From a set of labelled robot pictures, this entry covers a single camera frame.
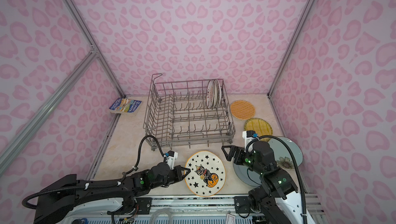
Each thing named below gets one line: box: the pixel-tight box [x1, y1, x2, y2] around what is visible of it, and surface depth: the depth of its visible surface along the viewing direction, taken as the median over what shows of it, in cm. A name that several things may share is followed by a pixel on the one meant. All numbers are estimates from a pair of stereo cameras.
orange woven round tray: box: [229, 99, 256, 121], surface depth 112 cm
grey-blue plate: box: [233, 163, 262, 188], surface depth 62 cm
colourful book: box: [108, 97, 143, 114], surface depth 113 cm
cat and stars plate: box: [184, 150, 227, 197], surface depth 80 cm
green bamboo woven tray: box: [244, 117, 273, 143], surface depth 103 cm
